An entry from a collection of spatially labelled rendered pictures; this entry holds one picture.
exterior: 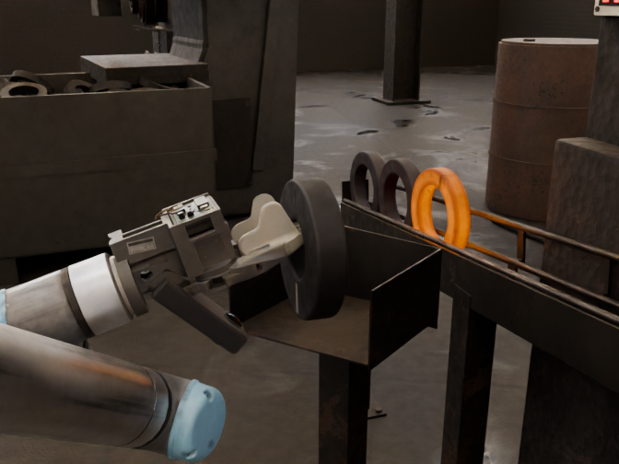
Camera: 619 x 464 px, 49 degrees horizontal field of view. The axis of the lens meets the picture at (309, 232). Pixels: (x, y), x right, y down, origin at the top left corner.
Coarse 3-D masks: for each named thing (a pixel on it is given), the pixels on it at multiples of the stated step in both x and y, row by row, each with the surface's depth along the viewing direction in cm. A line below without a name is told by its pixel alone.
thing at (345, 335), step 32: (352, 256) 116; (384, 256) 112; (416, 256) 108; (256, 288) 112; (352, 288) 118; (384, 288) 92; (416, 288) 100; (256, 320) 111; (288, 320) 110; (320, 320) 109; (352, 320) 108; (384, 320) 94; (416, 320) 103; (320, 352) 98; (352, 352) 98; (384, 352) 96; (320, 384) 110; (352, 384) 107; (320, 416) 112; (352, 416) 109; (320, 448) 114; (352, 448) 111
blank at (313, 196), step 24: (288, 192) 75; (312, 192) 70; (288, 216) 76; (312, 216) 68; (336, 216) 68; (312, 240) 68; (336, 240) 68; (288, 264) 77; (312, 264) 69; (336, 264) 68; (288, 288) 78; (312, 288) 69; (336, 288) 69; (312, 312) 70; (336, 312) 72
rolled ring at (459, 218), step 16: (432, 176) 133; (448, 176) 129; (416, 192) 140; (432, 192) 139; (448, 192) 128; (464, 192) 128; (416, 208) 141; (448, 208) 128; (464, 208) 127; (416, 224) 141; (432, 224) 141; (448, 224) 129; (464, 224) 127; (448, 240) 130; (464, 240) 129
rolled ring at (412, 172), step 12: (384, 168) 155; (396, 168) 149; (408, 168) 146; (384, 180) 156; (396, 180) 157; (408, 180) 144; (384, 192) 158; (408, 192) 145; (384, 204) 158; (396, 204) 159; (408, 204) 146; (396, 216) 157; (408, 216) 146
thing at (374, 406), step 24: (456, 288) 123; (456, 312) 124; (456, 336) 125; (480, 336) 122; (456, 360) 126; (480, 360) 124; (456, 384) 127; (480, 384) 126; (456, 408) 128; (480, 408) 128; (456, 432) 129; (480, 432) 130; (456, 456) 130; (480, 456) 132
